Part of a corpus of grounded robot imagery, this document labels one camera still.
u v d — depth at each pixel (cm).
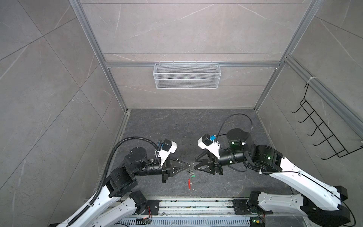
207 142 46
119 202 59
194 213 73
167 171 46
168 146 47
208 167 48
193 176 54
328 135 65
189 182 84
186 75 101
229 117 117
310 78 70
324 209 39
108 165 43
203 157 54
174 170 51
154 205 74
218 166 46
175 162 51
